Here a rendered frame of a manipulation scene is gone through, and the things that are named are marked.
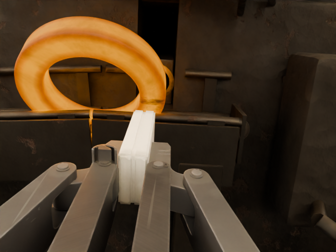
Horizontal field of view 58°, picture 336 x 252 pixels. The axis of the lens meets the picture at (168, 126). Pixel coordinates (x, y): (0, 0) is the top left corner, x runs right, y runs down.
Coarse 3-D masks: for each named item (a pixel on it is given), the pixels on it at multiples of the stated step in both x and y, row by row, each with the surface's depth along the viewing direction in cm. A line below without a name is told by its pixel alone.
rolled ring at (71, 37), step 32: (32, 32) 34; (64, 32) 31; (96, 32) 31; (128, 32) 33; (32, 64) 34; (128, 64) 34; (160, 64) 36; (32, 96) 38; (64, 96) 42; (160, 96) 38
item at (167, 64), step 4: (156, 52) 66; (160, 52) 67; (164, 52) 68; (168, 52) 69; (172, 52) 72; (160, 56) 55; (164, 56) 55; (168, 56) 56; (172, 56) 57; (164, 60) 50; (168, 60) 50; (172, 60) 50; (164, 64) 50; (168, 64) 50; (172, 64) 50; (164, 68) 50; (168, 68) 50; (172, 68) 50; (168, 72) 50; (172, 72) 50; (168, 76) 50; (172, 76) 50; (172, 80) 50; (172, 84) 51; (168, 88) 51; (168, 92) 51; (168, 96) 52; (168, 100) 52
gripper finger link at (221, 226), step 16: (192, 176) 14; (208, 176) 14; (192, 192) 13; (208, 192) 13; (208, 208) 12; (224, 208) 12; (192, 224) 14; (208, 224) 11; (224, 224) 11; (240, 224) 11; (192, 240) 13; (208, 240) 11; (224, 240) 10; (240, 240) 10
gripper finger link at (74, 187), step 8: (112, 144) 18; (120, 144) 18; (88, 168) 15; (80, 176) 14; (72, 184) 14; (80, 184) 14; (64, 192) 14; (72, 192) 14; (112, 192) 15; (56, 200) 14; (64, 200) 14; (72, 200) 14; (112, 200) 15; (56, 208) 14; (64, 208) 14
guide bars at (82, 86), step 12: (0, 72) 46; (12, 72) 46; (60, 72) 46; (72, 72) 46; (84, 72) 46; (96, 72) 46; (108, 72) 46; (120, 72) 46; (192, 72) 46; (204, 72) 46; (216, 72) 46; (228, 72) 46; (84, 84) 47; (204, 84) 46; (84, 96) 47; (204, 96) 47; (0, 108) 46; (12, 108) 46; (24, 108) 46; (96, 108) 45; (108, 108) 45; (204, 108) 48
